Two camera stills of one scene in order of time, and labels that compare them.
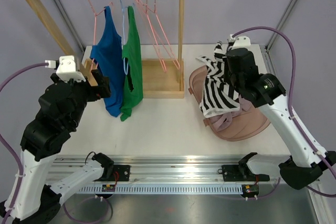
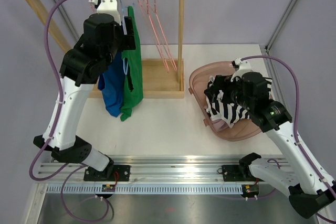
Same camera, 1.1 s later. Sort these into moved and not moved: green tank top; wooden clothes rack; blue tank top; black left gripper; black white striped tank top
Moved: black left gripper; black white striped tank top
Not moved: green tank top; wooden clothes rack; blue tank top
